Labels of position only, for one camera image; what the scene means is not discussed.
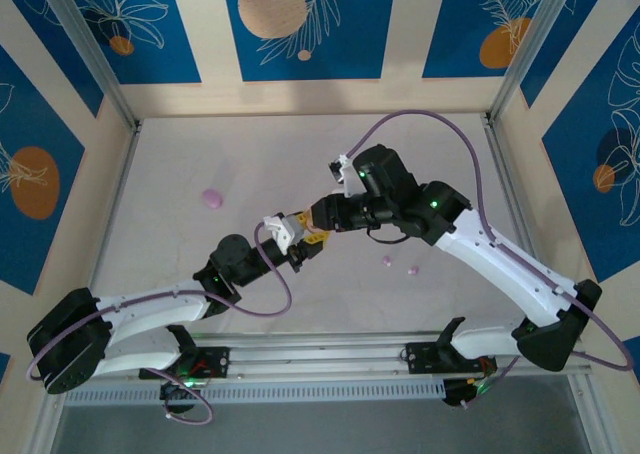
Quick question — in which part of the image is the aluminium frame post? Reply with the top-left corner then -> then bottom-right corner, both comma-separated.
34,0 -> 142,133
487,0 -> 616,128

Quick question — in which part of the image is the aluminium table edge rail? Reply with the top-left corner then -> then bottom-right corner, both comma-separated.
27,119 -> 145,454
482,113 -> 619,454

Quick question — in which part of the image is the black base electronics box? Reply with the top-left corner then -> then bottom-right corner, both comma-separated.
158,377 -> 201,415
442,373 -> 501,410

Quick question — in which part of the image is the grey slotted cable duct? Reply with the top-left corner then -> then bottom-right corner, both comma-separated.
64,377 -> 447,406

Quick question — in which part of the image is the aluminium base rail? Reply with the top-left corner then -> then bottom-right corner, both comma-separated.
102,330 -> 594,379

